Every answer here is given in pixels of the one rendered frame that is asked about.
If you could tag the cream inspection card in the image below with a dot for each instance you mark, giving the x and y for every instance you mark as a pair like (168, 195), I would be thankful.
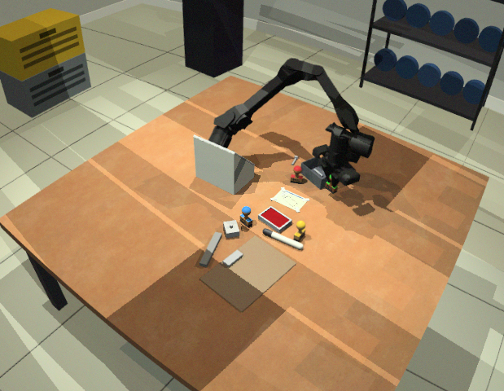
(289, 199)

